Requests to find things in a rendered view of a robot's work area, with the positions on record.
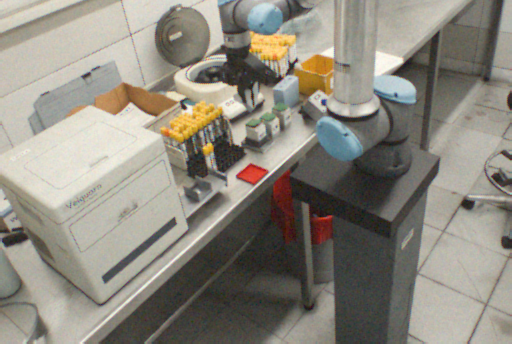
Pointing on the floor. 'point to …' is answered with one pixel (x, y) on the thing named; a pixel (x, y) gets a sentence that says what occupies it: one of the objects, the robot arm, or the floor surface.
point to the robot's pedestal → (375, 280)
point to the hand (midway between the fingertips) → (252, 108)
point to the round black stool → (496, 185)
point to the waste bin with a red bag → (320, 236)
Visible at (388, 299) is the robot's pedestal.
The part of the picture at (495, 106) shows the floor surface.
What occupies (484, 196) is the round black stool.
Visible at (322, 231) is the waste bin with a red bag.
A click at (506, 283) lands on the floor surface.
